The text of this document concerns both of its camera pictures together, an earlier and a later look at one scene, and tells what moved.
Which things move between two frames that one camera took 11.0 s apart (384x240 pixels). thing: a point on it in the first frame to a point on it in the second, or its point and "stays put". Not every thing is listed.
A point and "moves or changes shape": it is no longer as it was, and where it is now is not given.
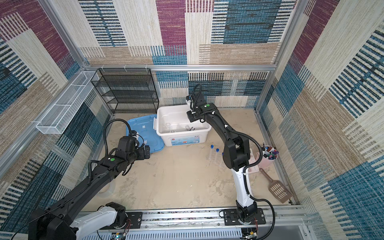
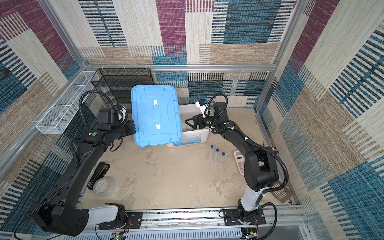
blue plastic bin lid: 144,127 moves or changes shape
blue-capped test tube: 218,156 stays put
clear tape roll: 108,190 stays put
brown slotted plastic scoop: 277,189 stays put
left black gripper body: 139,154 to 124,130
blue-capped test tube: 212,148 stays put
